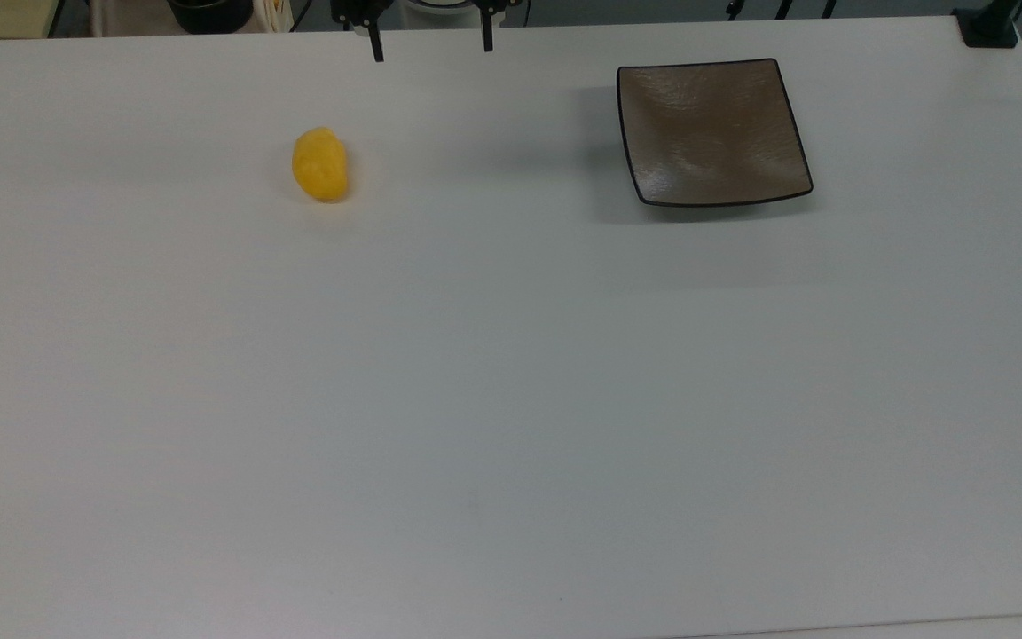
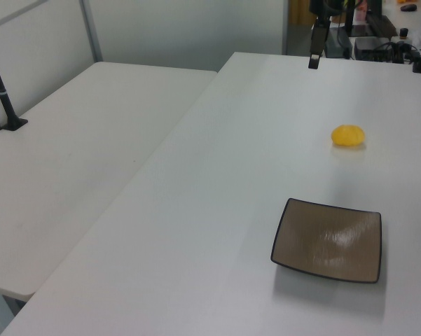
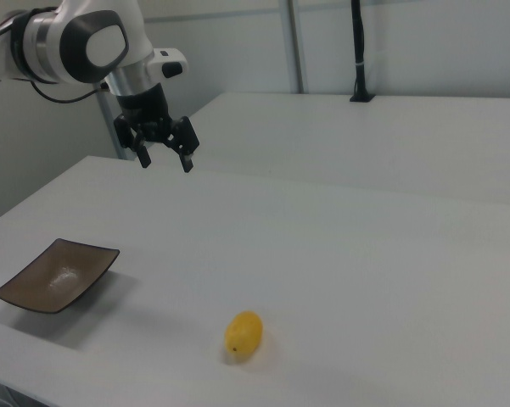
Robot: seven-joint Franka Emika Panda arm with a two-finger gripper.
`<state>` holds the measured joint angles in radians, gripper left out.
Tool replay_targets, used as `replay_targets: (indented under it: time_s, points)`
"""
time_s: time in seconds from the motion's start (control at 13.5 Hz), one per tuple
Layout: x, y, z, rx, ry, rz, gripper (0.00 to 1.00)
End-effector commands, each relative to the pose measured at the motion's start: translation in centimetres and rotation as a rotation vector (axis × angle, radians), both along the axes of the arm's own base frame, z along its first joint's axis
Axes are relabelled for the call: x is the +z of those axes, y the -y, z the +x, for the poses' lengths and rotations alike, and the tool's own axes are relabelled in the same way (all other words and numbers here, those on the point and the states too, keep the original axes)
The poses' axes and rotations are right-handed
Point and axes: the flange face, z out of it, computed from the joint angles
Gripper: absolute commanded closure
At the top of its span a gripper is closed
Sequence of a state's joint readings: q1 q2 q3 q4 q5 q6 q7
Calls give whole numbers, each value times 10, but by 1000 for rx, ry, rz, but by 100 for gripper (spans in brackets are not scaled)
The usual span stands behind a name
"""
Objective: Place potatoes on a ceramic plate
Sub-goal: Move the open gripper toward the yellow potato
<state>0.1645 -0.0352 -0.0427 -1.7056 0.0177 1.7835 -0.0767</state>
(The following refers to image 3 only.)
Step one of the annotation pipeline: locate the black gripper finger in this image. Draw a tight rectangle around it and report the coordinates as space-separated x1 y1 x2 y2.
163 115 201 173
113 113 152 169

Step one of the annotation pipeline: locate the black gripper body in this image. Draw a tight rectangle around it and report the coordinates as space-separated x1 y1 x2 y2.
115 83 174 144

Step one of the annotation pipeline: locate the brown square ceramic plate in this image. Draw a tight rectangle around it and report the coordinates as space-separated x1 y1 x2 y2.
0 237 120 315

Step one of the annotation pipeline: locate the black vertical pole with base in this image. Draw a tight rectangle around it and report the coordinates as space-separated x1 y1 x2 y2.
349 0 377 103

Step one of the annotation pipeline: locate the grey metal partition post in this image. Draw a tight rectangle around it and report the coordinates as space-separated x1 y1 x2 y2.
96 89 129 161

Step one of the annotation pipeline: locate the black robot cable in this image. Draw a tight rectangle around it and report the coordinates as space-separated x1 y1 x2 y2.
28 79 111 104

